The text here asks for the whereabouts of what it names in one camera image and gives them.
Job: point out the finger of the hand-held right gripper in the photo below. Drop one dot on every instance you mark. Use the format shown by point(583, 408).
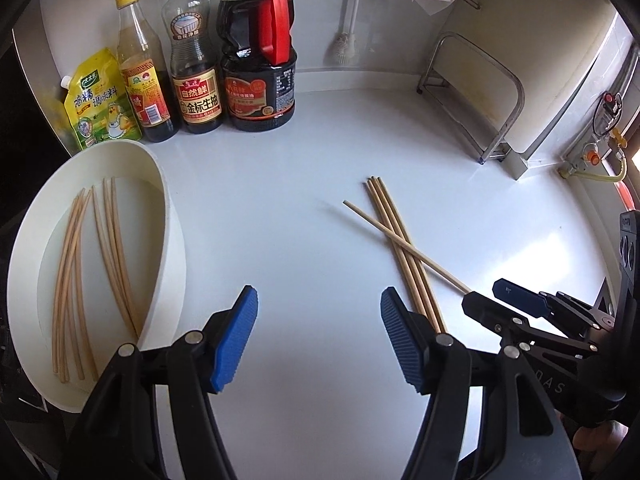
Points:
point(487, 312)
point(520, 297)

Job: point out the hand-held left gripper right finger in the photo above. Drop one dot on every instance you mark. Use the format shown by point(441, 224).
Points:
point(400, 340)

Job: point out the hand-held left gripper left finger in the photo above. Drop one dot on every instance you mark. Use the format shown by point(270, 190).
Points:
point(235, 340)

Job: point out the long wooden chopstick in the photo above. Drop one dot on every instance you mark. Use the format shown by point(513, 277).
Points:
point(384, 220)
point(440, 270)
point(393, 210)
point(415, 280)

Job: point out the white oval container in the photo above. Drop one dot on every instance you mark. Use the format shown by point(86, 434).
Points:
point(160, 240)

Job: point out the bundle of wooden chopsticks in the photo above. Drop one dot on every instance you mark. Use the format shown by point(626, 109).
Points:
point(70, 260)

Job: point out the person's right hand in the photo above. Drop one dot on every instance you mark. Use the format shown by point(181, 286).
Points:
point(600, 435)

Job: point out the stainless steel rack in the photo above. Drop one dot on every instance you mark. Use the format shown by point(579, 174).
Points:
point(492, 150)

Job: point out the clear soy sauce bottle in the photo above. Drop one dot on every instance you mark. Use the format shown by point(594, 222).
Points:
point(197, 100)

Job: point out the large dark soy sauce jug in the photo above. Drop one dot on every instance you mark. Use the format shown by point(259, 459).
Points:
point(257, 95)

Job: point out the slim vinegar bottle yellow cap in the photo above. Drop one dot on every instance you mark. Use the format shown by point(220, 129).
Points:
point(147, 105)

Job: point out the yellow-green seasoning pouch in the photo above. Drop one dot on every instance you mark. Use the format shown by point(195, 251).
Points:
point(100, 110)

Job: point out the white dish brush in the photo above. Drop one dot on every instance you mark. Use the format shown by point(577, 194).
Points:
point(342, 50)

